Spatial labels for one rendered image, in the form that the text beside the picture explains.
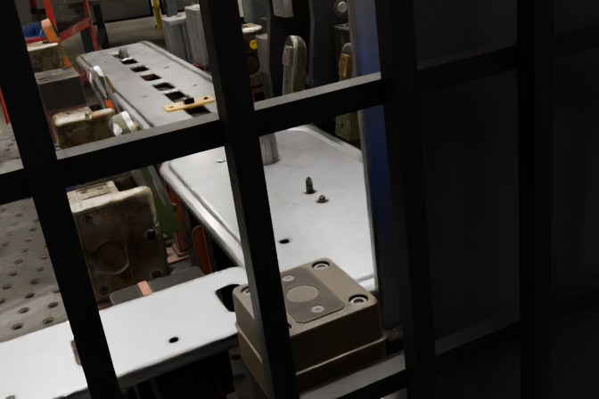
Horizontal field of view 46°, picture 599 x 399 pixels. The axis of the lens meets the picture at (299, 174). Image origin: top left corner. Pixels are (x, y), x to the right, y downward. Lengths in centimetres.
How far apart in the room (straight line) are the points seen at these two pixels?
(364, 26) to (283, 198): 35
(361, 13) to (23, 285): 106
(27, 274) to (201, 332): 90
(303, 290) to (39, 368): 22
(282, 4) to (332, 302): 74
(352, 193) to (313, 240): 11
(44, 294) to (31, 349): 75
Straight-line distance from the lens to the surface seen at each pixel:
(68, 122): 106
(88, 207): 73
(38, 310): 130
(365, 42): 44
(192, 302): 60
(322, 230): 68
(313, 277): 48
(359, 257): 62
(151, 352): 55
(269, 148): 85
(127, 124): 72
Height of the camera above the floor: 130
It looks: 22 degrees down
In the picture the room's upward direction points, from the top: 8 degrees counter-clockwise
